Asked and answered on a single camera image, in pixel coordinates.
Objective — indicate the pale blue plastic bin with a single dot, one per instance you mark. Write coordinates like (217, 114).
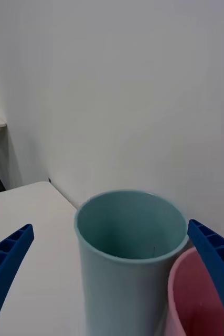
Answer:
(111, 288)

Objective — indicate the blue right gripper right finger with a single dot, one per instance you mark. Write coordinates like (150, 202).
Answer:
(222, 265)

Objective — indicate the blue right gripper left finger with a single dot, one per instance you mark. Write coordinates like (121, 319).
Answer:
(1, 270)

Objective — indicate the pink plastic bin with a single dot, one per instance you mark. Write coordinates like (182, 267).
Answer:
(190, 291)

